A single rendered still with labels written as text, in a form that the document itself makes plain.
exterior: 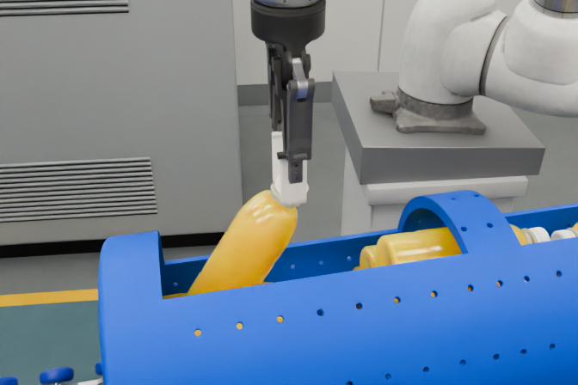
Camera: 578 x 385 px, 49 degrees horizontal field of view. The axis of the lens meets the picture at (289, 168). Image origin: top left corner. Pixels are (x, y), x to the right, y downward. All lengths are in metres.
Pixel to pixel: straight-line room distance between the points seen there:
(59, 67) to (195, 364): 1.71
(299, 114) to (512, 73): 0.62
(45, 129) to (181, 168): 0.50
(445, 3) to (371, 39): 2.42
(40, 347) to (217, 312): 1.77
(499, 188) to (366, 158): 0.28
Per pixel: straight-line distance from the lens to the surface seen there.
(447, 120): 1.28
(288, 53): 0.62
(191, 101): 2.26
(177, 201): 2.48
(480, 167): 1.28
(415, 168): 1.24
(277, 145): 0.73
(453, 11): 1.20
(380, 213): 1.27
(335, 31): 3.56
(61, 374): 0.97
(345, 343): 0.68
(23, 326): 2.50
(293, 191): 0.72
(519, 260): 0.76
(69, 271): 2.67
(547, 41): 1.14
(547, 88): 1.18
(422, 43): 1.23
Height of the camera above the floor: 1.69
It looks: 33 degrees down
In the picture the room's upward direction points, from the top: straight up
